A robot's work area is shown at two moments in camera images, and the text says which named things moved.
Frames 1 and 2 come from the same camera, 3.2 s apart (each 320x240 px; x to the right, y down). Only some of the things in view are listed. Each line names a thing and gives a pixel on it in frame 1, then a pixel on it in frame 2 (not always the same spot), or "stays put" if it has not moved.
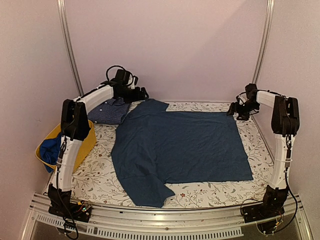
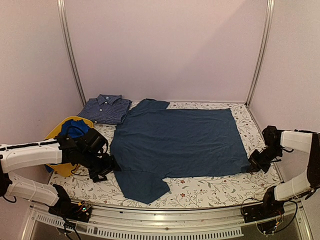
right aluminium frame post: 269,18 stays put
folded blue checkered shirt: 111,112 stays put
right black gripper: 233,107 to 255,166
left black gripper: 138,97 to 110,164
